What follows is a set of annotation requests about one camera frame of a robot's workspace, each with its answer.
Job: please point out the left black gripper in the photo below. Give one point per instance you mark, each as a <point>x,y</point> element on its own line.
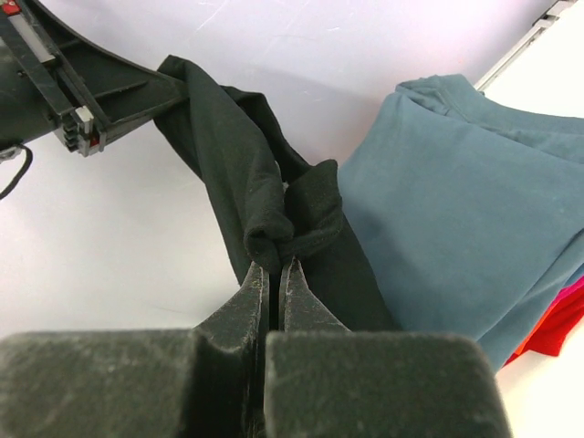
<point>55,80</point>

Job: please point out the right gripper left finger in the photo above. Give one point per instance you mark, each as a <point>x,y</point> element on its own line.
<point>192,382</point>

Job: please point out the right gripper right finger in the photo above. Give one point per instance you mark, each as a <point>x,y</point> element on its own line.
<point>323,380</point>

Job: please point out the black floral print t-shirt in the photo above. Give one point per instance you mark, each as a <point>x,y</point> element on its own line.
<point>272,206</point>

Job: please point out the folded teal t-shirt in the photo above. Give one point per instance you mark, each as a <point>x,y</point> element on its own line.
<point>470,212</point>

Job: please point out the folded red t-shirt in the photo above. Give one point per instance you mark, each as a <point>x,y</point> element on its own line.
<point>549,334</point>

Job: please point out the aluminium frame rail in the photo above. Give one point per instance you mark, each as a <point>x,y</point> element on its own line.
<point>538,28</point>

